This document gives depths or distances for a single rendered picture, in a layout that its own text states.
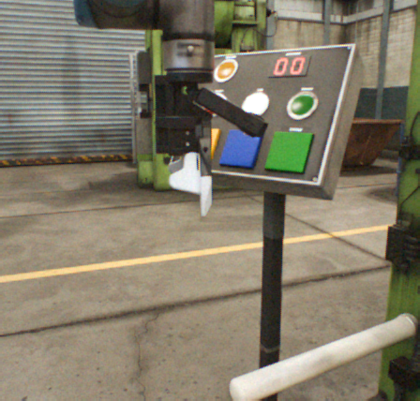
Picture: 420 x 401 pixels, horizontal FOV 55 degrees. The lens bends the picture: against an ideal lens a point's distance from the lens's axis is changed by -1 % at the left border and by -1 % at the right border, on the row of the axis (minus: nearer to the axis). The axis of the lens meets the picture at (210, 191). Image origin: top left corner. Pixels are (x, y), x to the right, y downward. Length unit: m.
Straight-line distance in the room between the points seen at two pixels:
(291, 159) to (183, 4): 0.31
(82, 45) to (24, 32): 0.98
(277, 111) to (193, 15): 0.28
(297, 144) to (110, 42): 7.67
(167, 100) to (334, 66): 0.34
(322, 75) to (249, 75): 0.16
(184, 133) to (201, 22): 0.15
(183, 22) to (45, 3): 7.78
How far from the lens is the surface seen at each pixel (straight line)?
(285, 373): 0.78
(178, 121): 0.59
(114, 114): 8.23
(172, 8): 0.60
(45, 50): 8.20
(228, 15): 5.40
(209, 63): 0.60
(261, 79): 0.85
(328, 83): 0.78
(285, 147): 0.74
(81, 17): 0.60
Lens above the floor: 1.09
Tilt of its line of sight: 12 degrees down
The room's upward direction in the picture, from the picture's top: straight up
